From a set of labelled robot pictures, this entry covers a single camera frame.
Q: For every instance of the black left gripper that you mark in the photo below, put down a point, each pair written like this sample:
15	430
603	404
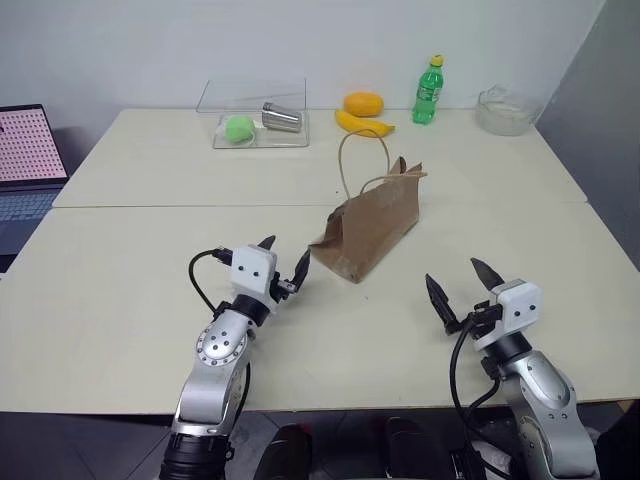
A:
281	289

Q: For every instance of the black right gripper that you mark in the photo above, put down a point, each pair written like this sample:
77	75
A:
484	317

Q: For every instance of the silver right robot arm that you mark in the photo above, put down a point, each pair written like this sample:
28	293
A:
545	400

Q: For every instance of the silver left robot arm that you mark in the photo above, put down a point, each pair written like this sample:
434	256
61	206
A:
216	350

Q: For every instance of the brown paper bag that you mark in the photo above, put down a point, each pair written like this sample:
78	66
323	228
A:
375	225

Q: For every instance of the clear acrylic box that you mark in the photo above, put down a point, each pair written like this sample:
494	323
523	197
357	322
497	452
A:
280	141

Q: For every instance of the green ball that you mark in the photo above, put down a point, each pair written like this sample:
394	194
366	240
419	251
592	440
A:
239	129

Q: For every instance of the stainless steel cup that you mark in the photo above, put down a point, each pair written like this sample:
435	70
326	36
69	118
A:
282	118

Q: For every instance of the yellow banana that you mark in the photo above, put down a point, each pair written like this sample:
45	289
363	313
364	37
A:
360	123

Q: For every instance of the dark rounded shape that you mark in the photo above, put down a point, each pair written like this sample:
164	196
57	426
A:
415	447
290	452

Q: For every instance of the orange mango fruit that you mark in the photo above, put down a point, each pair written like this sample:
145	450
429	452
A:
363	104

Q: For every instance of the clear plastic bowl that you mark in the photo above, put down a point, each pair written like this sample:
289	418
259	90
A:
502	117

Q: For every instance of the green plastic soda bottle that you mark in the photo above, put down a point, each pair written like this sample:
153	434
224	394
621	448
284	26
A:
427	97

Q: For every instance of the open laptop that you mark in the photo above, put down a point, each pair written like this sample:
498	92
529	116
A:
27	150

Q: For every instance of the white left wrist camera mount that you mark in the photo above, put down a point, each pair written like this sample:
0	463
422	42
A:
252	267

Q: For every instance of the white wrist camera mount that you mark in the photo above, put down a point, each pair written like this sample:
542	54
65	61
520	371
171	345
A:
252	267
520	307

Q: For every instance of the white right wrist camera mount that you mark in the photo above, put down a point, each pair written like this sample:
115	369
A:
520	307

